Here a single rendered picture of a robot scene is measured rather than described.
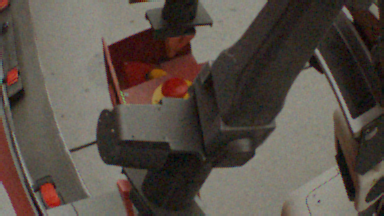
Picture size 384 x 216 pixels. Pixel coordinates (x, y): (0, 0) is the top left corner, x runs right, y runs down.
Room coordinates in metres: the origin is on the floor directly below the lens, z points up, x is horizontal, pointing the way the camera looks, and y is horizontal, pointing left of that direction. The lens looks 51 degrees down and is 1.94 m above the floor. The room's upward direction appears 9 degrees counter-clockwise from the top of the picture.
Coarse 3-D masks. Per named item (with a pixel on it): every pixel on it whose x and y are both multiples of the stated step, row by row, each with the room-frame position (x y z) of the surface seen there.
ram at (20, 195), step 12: (0, 120) 0.44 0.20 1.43; (0, 132) 0.38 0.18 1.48; (0, 144) 0.34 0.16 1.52; (0, 156) 0.29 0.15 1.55; (0, 168) 0.26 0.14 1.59; (12, 168) 0.35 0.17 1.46; (12, 180) 0.30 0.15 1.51; (12, 192) 0.26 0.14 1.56; (24, 192) 0.36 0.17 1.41; (12, 204) 0.22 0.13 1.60; (24, 204) 0.29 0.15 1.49
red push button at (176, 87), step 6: (174, 78) 0.98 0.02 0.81; (180, 78) 0.98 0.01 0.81; (162, 84) 0.98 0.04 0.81; (168, 84) 0.97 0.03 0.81; (174, 84) 0.97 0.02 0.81; (180, 84) 0.97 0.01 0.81; (186, 84) 0.97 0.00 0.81; (162, 90) 0.96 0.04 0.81; (168, 90) 0.96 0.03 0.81; (174, 90) 0.96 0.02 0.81; (180, 90) 0.96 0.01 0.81; (186, 90) 0.96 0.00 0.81; (168, 96) 0.95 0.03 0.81; (174, 96) 0.95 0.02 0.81; (180, 96) 0.95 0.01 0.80
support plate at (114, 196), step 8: (112, 192) 0.64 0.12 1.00; (80, 200) 0.63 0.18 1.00; (88, 200) 0.63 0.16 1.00; (96, 200) 0.63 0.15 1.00; (104, 200) 0.63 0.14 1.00; (112, 200) 0.63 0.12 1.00; (120, 200) 0.63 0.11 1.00; (200, 200) 0.62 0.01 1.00; (56, 208) 0.61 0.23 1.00; (64, 208) 0.61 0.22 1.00; (72, 208) 0.61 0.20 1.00; (80, 208) 0.61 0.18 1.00; (88, 208) 0.61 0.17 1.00; (96, 208) 0.61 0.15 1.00; (104, 208) 0.61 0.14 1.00; (112, 208) 0.61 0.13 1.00; (120, 208) 0.61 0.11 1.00
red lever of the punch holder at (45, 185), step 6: (36, 180) 0.48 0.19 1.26; (42, 180) 0.48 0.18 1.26; (48, 180) 0.48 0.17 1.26; (36, 186) 0.47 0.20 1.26; (42, 186) 0.45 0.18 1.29; (48, 186) 0.45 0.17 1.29; (54, 186) 0.47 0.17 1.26; (36, 192) 0.47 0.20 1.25; (42, 192) 0.44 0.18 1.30; (48, 192) 0.43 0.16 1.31; (54, 192) 0.43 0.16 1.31; (48, 198) 0.42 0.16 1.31; (54, 198) 0.42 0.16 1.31; (48, 204) 0.41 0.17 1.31; (54, 204) 0.41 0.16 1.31
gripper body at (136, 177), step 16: (128, 176) 0.58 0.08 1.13; (144, 176) 0.59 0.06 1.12; (160, 176) 0.55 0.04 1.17; (176, 176) 0.55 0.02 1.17; (144, 192) 0.55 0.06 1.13; (160, 192) 0.54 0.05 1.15; (176, 192) 0.54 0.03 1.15; (192, 192) 0.54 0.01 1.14; (160, 208) 0.53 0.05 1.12; (176, 208) 0.53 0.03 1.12; (192, 208) 0.54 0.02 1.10
